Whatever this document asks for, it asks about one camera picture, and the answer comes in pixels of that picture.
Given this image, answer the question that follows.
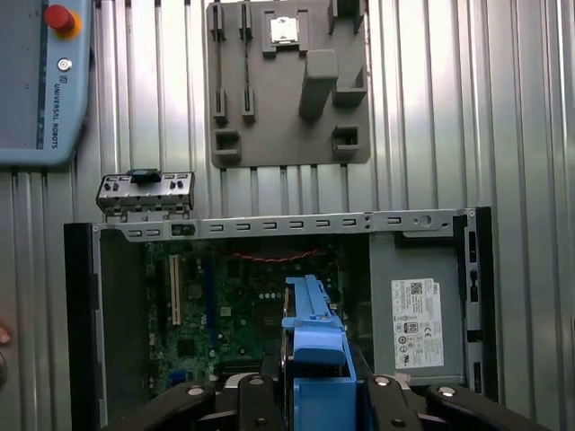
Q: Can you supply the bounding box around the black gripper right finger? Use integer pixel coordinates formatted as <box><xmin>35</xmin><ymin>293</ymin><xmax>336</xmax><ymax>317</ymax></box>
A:
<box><xmin>365</xmin><ymin>374</ymin><xmax>544</xmax><ymax>431</ymax></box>

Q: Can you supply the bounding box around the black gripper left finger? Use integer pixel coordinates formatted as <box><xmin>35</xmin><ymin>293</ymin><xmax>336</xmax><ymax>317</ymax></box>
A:
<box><xmin>101</xmin><ymin>373</ymin><xmax>289</xmax><ymax>431</ymax></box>

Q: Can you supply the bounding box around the hard disk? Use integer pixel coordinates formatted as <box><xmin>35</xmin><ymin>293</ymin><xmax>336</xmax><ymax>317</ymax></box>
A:
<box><xmin>279</xmin><ymin>274</ymin><xmax>376</xmax><ymax>431</ymax></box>

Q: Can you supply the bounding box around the person's hand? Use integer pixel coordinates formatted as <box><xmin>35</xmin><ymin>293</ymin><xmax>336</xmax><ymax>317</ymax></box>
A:
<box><xmin>0</xmin><ymin>317</ymin><xmax>12</xmax><ymax>391</ymax></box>

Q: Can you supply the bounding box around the black PC case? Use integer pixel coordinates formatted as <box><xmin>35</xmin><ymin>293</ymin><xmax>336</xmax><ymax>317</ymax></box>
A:
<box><xmin>62</xmin><ymin>206</ymin><xmax>500</xmax><ymax>431</ymax></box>

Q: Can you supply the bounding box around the cream expansion slot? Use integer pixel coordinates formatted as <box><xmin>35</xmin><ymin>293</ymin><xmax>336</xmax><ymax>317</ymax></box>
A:
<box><xmin>168</xmin><ymin>253</ymin><xmax>182</xmax><ymax>326</ymax></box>

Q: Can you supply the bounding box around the green motherboard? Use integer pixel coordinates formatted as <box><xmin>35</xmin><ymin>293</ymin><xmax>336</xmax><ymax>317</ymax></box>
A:
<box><xmin>143</xmin><ymin>240</ymin><xmax>374</xmax><ymax>396</ymax></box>

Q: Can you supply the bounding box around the grey power supply unit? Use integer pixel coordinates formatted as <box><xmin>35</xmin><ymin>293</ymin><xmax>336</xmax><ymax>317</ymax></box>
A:
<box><xmin>368</xmin><ymin>233</ymin><xmax>468</xmax><ymax>387</ymax></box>

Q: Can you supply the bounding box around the blue black latch tab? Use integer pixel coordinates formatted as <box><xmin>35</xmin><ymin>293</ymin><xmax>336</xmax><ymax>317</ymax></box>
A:
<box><xmin>127</xmin><ymin>168</ymin><xmax>162</xmax><ymax>184</ymax></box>

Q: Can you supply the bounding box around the grey parts rack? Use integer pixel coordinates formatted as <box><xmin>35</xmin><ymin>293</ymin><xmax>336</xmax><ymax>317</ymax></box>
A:
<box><xmin>205</xmin><ymin>0</ymin><xmax>373</xmax><ymax>170</ymax></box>

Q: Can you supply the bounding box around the RAM stick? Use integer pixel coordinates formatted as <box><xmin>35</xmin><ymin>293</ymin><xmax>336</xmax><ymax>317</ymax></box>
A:
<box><xmin>243</xmin><ymin>4</ymin><xmax>252</xmax><ymax>113</ymax></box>

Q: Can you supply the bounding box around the pale blue teach pendant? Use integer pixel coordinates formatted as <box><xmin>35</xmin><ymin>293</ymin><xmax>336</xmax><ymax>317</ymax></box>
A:
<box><xmin>0</xmin><ymin>0</ymin><xmax>93</xmax><ymax>168</ymax></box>

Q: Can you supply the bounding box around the silver CPU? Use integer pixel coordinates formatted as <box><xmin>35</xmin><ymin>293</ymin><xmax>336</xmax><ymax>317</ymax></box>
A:
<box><xmin>269</xmin><ymin>16</ymin><xmax>300</xmax><ymax>45</ymax></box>

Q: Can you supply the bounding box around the red black twisted wire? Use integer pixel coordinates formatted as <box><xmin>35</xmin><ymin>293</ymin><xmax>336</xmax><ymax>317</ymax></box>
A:
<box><xmin>223</xmin><ymin>247</ymin><xmax>324</xmax><ymax>265</ymax></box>

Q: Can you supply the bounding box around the hinged metal slot bracket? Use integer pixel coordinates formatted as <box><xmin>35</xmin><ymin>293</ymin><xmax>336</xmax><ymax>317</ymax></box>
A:
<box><xmin>94</xmin><ymin>170</ymin><xmax>197</xmax><ymax>212</ymax></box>

